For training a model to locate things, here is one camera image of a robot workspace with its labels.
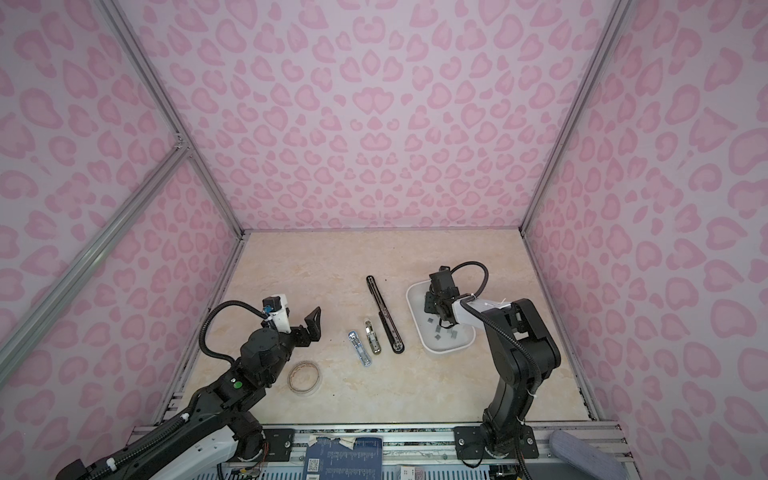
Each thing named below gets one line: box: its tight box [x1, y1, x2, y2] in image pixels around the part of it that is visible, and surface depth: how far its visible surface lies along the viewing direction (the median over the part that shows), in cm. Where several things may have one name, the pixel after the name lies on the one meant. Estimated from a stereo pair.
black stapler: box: [366, 275, 405, 354], surface depth 95 cm
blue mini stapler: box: [348, 330, 372, 367], surface depth 90 cm
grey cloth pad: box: [549, 430, 628, 480], surface depth 70 cm
